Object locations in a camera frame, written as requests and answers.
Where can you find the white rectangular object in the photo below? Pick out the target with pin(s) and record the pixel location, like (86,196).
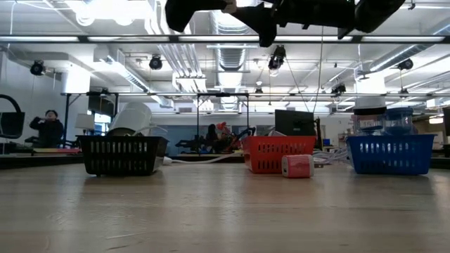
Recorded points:
(84,121)

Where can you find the blue five-minute hourglass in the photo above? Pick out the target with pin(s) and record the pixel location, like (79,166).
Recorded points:
(399,121)

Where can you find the white cylindrical column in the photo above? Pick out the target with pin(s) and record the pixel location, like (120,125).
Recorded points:
(370,102)

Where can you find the person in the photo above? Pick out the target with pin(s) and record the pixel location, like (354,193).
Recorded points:
(212,135)
(49,131)

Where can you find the black-capped blue hourglass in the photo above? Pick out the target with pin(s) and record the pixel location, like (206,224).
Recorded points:
(369,121)

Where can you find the red plastic basket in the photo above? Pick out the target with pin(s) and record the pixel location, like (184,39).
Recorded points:
(277,154)

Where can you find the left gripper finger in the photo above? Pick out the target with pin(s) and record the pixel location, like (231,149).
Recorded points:
(316,10)
(316,24)

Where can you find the pink and white wall charger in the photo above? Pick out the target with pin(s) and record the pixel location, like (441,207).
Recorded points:
(298,167)

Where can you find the black ceiling spotlight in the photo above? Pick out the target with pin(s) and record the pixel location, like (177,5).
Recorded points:
(277,58)
(338,88)
(405,64)
(37,67)
(155,62)

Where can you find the blue plastic basket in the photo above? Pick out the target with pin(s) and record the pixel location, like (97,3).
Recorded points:
(390,154)

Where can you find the black computer monitor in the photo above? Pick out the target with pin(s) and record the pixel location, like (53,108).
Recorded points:
(12,124)
(294,123)

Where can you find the dark hanging screen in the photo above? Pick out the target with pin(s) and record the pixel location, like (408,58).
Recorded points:
(101,105)

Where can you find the silver ventilation duct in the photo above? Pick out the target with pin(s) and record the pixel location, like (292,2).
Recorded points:
(233,42)

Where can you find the small red machine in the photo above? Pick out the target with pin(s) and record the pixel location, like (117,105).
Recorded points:
(223,127)

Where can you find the black plastic basket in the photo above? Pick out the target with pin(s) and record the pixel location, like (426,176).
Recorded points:
(121,156)

